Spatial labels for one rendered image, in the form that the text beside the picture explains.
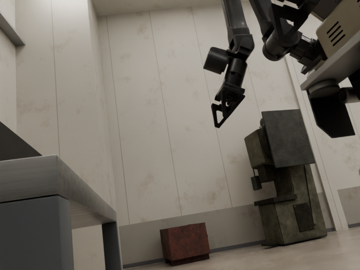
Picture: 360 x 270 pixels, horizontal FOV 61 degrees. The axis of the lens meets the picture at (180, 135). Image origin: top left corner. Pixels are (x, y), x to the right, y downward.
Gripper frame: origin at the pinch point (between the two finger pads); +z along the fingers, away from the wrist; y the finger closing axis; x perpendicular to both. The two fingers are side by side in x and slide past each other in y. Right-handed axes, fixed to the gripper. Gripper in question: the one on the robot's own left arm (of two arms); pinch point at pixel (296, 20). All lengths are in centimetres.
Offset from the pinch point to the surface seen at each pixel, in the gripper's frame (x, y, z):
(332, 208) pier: 398, -643, -158
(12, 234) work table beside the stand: -19.7, 13.0, 38.7
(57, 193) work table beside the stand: -18.2, 13.0, 35.2
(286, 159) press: 218, -526, -188
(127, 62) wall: -190, -686, -361
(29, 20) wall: -400, -571, -317
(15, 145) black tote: -34.1, -12.2, 29.7
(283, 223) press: 250, -555, -70
